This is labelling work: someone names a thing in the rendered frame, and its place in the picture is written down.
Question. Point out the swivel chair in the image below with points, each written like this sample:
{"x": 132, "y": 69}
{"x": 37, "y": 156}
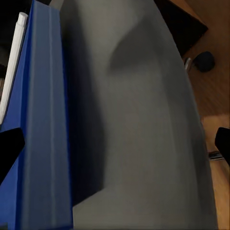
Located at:
{"x": 138, "y": 154}

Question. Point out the pen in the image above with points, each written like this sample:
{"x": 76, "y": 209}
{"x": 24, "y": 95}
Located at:
{"x": 18, "y": 38}

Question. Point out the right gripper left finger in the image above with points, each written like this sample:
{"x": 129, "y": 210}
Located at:
{"x": 11, "y": 144}

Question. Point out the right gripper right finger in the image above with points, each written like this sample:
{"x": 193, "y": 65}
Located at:
{"x": 222, "y": 142}

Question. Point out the folder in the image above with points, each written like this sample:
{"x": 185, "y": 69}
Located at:
{"x": 36, "y": 192}

